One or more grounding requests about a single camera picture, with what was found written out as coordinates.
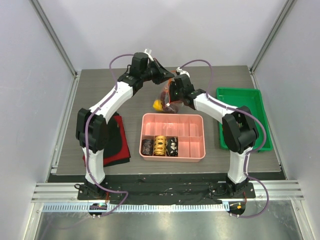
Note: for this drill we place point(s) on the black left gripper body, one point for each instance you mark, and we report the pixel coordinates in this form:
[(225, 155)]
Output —
[(154, 73)]

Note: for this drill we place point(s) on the dark patterned tape roll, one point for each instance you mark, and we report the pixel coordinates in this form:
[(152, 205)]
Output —
[(147, 147)]

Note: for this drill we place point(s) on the red cloth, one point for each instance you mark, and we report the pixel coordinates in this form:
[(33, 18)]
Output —
[(116, 150)]

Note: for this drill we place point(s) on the gold patterned tape roll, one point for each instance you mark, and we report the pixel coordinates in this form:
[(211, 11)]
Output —
[(159, 146)]

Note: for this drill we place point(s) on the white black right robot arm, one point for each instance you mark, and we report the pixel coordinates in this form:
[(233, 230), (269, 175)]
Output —
[(239, 129)]

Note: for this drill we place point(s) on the clear zip bag orange seal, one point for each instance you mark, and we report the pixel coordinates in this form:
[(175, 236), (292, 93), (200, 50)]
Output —
[(167, 102)]

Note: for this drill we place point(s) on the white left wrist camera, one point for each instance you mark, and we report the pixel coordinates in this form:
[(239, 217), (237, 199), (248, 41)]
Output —
[(148, 52)]

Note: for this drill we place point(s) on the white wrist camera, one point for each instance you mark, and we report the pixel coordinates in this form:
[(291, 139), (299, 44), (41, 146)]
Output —
[(148, 52), (180, 71)]

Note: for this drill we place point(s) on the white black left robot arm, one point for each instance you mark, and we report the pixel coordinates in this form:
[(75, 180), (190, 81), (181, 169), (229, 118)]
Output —
[(92, 123)]

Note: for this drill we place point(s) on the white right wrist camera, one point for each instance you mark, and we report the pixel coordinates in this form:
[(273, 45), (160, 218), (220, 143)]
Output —
[(180, 71)]

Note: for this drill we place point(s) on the yellow fake fruit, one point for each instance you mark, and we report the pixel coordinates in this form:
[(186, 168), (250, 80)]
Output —
[(158, 105)]

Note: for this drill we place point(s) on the pink divided organizer tray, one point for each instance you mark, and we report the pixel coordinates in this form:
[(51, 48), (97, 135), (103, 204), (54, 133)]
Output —
[(187, 128)]

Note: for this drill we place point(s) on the black white patterned tape roll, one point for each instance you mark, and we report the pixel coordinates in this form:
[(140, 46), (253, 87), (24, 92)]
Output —
[(172, 147)]

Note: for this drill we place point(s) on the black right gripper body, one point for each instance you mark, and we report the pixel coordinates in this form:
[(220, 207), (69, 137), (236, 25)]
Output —
[(172, 92)]

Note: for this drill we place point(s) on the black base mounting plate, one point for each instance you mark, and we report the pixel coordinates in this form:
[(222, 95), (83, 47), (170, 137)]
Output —
[(156, 190)]

